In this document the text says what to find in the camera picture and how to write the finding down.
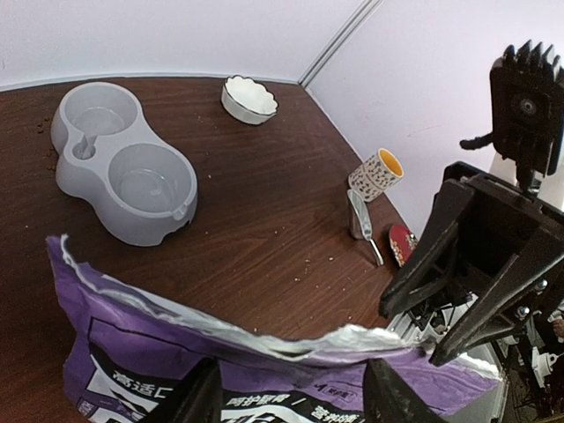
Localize right aluminium frame post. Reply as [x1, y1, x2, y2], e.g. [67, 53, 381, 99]
[298, 0, 383, 88]

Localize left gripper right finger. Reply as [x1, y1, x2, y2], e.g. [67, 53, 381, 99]
[362, 359, 444, 423]

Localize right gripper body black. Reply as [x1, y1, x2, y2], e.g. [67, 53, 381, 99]
[443, 161, 563, 308]

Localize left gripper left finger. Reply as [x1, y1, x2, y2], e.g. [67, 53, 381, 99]
[164, 358, 223, 423]

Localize patterned mug yellow inside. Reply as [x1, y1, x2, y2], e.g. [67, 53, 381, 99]
[347, 148, 404, 203]

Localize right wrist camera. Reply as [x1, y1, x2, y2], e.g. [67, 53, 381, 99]
[460, 41, 563, 194]

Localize red floral plate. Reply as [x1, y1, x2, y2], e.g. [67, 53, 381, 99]
[389, 225, 419, 268]

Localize purple puppy food bag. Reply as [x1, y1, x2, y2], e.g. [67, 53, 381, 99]
[47, 236, 501, 422]

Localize metal food scoop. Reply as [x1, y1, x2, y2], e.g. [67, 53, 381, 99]
[346, 189, 384, 266]

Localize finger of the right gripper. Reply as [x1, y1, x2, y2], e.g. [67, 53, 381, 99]
[430, 225, 563, 366]
[380, 180, 475, 317]

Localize white scalloped bowl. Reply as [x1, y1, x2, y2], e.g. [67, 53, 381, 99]
[220, 75, 278, 126]

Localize grey double pet bowl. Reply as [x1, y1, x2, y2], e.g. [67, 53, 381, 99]
[50, 82, 198, 247]

